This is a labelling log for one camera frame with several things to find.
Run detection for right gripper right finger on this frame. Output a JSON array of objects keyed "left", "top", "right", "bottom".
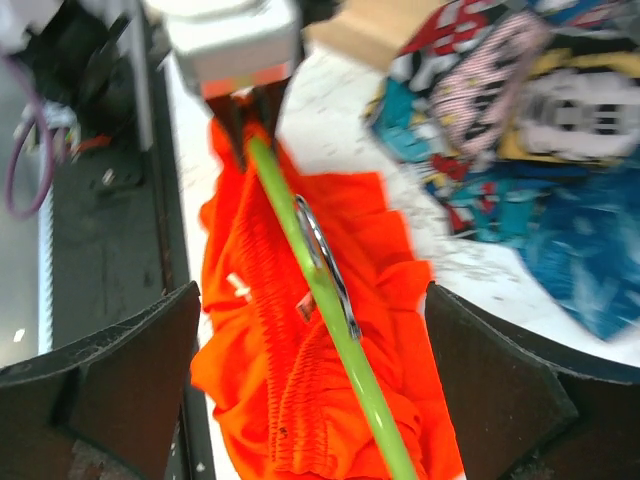
[{"left": 425, "top": 283, "right": 639, "bottom": 480}]

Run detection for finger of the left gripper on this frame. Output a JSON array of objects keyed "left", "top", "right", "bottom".
[
  {"left": 206, "top": 95, "right": 247, "bottom": 173},
  {"left": 252, "top": 79, "right": 290, "bottom": 145}
]

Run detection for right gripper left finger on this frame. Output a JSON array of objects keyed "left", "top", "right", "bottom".
[{"left": 1, "top": 283, "right": 200, "bottom": 479}]

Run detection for green clothes hanger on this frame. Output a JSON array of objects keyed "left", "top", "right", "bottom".
[{"left": 248, "top": 136, "right": 417, "bottom": 479}]

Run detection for orange mesh shorts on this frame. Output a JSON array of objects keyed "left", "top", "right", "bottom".
[{"left": 191, "top": 122, "right": 463, "bottom": 479}]

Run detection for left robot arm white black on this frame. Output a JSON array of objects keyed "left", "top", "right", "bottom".
[{"left": 1, "top": 1, "right": 301, "bottom": 170}]

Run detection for blue leaf print shorts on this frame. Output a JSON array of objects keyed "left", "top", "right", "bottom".
[{"left": 520, "top": 161, "right": 639, "bottom": 340}]

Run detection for comic print shorts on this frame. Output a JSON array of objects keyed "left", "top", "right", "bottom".
[{"left": 365, "top": 1, "right": 639, "bottom": 244}]

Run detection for wooden clothes rack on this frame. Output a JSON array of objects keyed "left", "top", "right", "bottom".
[{"left": 307, "top": 0, "right": 445, "bottom": 71}]

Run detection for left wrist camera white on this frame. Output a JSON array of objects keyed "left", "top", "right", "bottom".
[{"left": 157, "top": 1, "right": 301, "bottom": 99}]

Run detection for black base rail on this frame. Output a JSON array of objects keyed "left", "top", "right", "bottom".
[{"left": 52, "top": 97, "right": 215, "bottom": 479}]

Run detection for white slotted cable duct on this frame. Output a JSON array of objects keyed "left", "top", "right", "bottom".
[{"left": 37, "top": 189, "right": 53, "bottom": 355}]

